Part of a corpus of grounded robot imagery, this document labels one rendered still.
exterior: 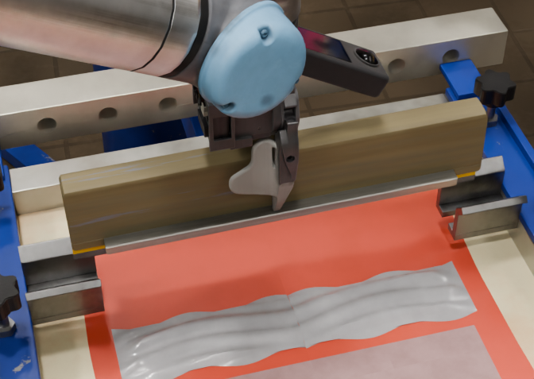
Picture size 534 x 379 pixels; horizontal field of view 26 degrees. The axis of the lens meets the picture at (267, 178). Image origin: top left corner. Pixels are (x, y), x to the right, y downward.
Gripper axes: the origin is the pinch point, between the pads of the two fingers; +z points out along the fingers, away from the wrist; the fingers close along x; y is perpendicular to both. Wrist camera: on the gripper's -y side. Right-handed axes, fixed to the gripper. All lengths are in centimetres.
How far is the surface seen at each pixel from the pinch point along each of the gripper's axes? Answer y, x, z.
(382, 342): -7.9, 11.0, 13.4
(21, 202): 24.3, -15.7, 11.7
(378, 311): -8.5, 7.8, 12.8
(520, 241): -25.8, 3.2, 11.9
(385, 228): -13.2, -3.6, 13.4
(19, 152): 25, -129, 104
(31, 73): 19, -164, 109
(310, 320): -1.6, 7.2, 12.7
